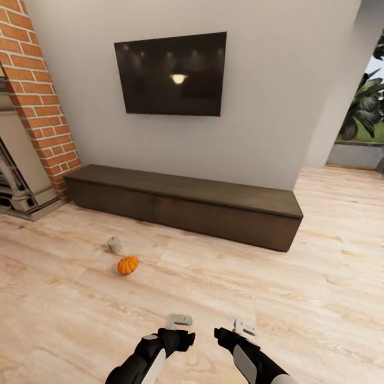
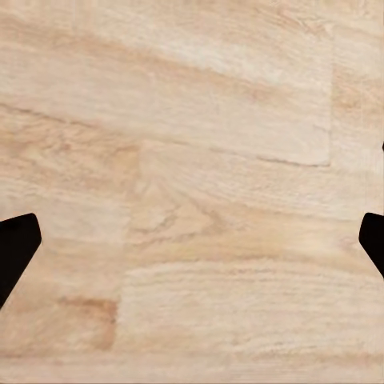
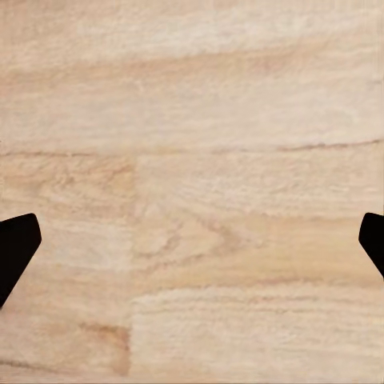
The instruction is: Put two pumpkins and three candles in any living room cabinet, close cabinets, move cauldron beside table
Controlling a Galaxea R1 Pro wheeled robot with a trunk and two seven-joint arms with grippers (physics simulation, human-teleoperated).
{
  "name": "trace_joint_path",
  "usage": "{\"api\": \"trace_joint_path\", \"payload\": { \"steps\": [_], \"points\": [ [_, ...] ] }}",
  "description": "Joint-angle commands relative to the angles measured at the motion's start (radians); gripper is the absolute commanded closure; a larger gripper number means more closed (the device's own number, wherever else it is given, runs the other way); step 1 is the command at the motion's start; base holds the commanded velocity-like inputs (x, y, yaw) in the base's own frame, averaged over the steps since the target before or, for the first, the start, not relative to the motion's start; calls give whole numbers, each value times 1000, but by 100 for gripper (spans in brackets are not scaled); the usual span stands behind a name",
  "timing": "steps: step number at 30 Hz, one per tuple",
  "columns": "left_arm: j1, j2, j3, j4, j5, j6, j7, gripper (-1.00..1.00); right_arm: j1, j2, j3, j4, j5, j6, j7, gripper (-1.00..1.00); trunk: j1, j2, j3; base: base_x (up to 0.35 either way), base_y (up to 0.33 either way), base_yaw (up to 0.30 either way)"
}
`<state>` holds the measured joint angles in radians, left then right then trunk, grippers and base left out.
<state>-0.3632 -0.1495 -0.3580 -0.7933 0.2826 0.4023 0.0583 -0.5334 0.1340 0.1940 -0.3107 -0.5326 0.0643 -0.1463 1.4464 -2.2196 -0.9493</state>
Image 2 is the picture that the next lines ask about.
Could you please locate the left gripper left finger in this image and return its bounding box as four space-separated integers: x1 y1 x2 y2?
0 213 42 309

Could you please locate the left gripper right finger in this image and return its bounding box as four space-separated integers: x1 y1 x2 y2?
358 212 384 274

